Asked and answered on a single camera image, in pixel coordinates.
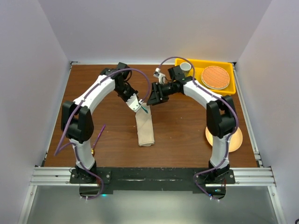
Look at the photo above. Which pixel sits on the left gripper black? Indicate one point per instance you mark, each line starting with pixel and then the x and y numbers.
pixel 133 91

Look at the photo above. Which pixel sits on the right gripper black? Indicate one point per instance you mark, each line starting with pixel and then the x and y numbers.
pixel 156 96

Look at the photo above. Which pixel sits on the iridescent fork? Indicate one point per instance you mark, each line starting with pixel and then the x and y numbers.
pixel 144 109

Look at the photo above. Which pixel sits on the beige cloth napkin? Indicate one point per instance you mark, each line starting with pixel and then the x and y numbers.
pixel 144 125

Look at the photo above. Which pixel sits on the gold purple spoon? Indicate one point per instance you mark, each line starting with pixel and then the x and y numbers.
pixel 96 141

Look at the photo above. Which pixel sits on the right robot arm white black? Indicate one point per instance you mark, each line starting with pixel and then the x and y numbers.
pixel 221 118

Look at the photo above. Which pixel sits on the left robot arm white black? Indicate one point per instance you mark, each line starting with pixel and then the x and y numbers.
pixel 77 122

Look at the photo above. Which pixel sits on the grey ceramic mug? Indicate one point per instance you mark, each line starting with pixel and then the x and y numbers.
pixel 186 68

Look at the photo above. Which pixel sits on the yellow plastic tray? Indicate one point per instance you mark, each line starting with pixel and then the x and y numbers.
pixel 200 65

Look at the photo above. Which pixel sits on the orange woven coaster plate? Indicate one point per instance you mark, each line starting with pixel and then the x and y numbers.
pixel 215 77

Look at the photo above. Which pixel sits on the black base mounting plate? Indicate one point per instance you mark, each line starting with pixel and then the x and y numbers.
pixel 153 179

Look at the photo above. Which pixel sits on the golden round plate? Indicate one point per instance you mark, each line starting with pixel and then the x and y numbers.
pixel 235 141

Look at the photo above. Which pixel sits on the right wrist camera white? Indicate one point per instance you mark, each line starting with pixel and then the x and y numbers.
pixel 160 76

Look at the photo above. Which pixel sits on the aluminium frame rail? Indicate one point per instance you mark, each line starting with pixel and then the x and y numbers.
pixel 61 176

